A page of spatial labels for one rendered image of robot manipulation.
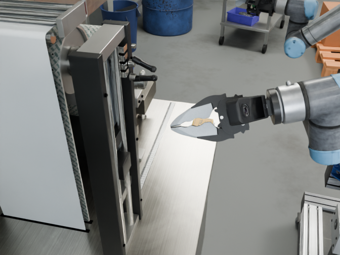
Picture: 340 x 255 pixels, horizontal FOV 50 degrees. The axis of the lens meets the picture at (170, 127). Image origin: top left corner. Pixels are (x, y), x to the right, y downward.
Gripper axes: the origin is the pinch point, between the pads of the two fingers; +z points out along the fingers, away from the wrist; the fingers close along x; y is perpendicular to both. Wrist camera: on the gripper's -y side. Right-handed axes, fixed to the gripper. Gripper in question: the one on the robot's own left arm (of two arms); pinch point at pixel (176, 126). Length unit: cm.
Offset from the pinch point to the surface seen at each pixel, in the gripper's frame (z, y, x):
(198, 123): -1, 59, -3
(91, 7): 36, 85, 54
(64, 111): 22.9, 1.9, 7.5
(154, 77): 2.1, -1.2, 10.1
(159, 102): 14, 73, 7
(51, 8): 18.1, -4.6, 26.5
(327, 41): -129, 318, 39
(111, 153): 11.8, -7.2, -2.1
